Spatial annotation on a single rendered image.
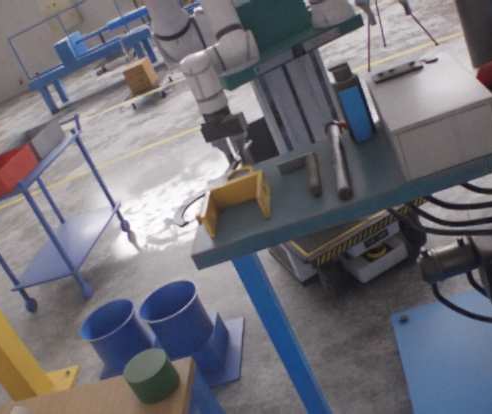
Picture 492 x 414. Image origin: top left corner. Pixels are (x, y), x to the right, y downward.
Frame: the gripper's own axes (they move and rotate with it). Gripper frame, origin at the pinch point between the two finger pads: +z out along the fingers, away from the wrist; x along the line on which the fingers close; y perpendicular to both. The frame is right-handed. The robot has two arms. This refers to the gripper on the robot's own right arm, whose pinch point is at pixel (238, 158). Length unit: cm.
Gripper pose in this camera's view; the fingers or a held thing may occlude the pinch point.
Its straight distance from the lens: 184.3
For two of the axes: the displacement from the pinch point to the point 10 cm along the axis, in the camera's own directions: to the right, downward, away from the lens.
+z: 3.8, 8.2, 4.3
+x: -8.9, 1.9, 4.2
